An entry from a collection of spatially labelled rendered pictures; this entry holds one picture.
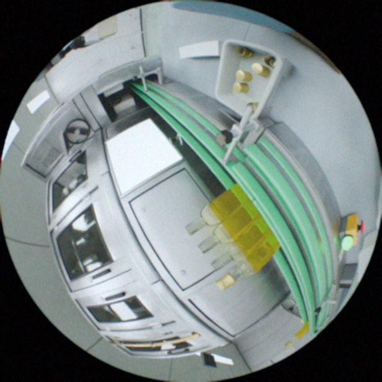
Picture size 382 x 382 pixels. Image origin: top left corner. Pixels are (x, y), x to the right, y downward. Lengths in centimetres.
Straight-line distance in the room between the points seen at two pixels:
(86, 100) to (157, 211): 86
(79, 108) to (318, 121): 115
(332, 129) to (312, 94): 10
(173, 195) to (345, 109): 62
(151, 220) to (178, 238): 12
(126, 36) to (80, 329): 488
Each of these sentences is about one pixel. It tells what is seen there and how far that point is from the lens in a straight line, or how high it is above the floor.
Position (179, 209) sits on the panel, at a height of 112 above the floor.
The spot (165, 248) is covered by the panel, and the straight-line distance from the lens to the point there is 43.
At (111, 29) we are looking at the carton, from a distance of 65.
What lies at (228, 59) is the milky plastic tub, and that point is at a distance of 42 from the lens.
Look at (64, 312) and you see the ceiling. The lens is 167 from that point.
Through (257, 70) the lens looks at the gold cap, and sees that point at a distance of 37.
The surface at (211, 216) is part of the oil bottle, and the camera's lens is 27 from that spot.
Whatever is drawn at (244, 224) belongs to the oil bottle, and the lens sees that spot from 30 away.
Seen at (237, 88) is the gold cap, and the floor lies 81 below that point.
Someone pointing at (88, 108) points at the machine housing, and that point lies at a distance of 98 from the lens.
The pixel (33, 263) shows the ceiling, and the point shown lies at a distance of 166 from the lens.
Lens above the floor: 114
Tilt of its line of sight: 12 degrees down
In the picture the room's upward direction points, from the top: 122 degrees counter-clockwise
